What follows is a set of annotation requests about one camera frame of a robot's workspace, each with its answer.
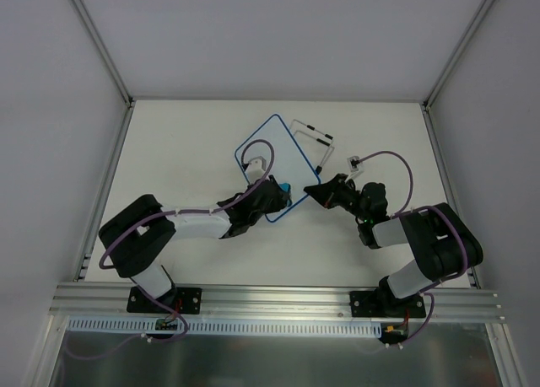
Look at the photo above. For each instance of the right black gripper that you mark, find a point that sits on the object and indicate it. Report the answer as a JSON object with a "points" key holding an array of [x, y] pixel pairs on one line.
{"points": [[337, 191]]}

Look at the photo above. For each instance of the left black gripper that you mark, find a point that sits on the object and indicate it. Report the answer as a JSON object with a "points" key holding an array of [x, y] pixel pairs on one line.
{"points": [[272, 194]]}

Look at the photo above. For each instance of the blue heart-shaped eraser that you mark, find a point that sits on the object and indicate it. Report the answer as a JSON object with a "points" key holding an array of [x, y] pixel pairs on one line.
{"points": [[286, 188]]}

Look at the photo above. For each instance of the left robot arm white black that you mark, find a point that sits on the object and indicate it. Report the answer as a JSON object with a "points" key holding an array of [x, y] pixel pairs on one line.
{"points": [[135, 237]]}

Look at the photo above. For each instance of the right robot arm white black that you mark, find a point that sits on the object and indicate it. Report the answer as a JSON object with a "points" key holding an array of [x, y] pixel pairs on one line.
{"points": [[443, 247]]}

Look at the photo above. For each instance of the wire whiteboard stand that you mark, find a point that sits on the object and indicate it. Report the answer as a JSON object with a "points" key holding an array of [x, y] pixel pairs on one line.
{"points": [[300, 128]]}

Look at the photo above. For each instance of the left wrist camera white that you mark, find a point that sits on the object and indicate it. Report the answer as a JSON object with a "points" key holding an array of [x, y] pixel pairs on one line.
{"points": [[255, 169]]}

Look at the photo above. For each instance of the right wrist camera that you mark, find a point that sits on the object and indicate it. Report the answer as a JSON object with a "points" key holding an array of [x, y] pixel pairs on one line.
{"points": [[355, 166]]}

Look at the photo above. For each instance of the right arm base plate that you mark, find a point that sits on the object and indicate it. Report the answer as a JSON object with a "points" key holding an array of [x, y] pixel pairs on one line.
{"points": [[371, 304]]}

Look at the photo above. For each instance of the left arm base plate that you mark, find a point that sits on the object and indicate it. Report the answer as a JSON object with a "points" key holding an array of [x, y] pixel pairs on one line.
{"points": [[180, 299]]}

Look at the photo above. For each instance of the right side table rail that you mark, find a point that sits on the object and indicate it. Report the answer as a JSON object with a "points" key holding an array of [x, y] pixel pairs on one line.
{"points": [[470, 274]]}

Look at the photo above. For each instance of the table rail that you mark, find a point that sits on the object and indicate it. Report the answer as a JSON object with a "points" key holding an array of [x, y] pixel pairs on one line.
{"points": [[91, 232], [470, 274]]}

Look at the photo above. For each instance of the left side table rail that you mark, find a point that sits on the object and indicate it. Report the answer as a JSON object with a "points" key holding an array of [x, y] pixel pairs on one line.
{"points": [[91, 232]]}

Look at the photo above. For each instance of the white slotted cable duct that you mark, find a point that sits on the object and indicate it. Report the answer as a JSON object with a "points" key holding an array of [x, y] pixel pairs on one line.
{"points": [[227, 327]]}

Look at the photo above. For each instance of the aluminium front rail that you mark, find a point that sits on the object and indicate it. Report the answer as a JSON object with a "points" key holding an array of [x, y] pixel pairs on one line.
{"points": [[275, 303]]}

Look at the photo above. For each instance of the right aluminium frame post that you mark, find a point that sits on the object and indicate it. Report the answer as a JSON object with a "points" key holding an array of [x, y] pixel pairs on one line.
{"points": [[473, 26]]}

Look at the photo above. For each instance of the aluminium frame post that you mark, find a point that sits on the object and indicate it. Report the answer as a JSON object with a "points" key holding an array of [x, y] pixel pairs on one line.
{"points": [[100, 47], [473, 26]]}

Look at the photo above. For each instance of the left aluminium frame post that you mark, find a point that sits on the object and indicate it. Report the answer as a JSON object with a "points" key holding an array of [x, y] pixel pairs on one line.
{"points": [[100, 47]]}

